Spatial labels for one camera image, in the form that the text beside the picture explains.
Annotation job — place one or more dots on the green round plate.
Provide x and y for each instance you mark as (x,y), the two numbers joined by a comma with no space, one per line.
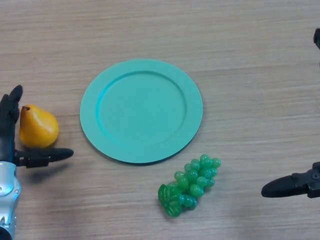
(141,111)

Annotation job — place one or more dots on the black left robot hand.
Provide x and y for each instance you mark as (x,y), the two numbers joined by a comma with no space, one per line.
(8,117)

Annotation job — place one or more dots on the green grape bunch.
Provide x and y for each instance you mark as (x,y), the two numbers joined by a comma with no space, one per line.
(192,181)

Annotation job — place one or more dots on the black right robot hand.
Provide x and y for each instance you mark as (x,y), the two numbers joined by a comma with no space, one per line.
(287,186)

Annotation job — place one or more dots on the yellow pear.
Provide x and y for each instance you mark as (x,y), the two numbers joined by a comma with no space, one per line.
(37,127)

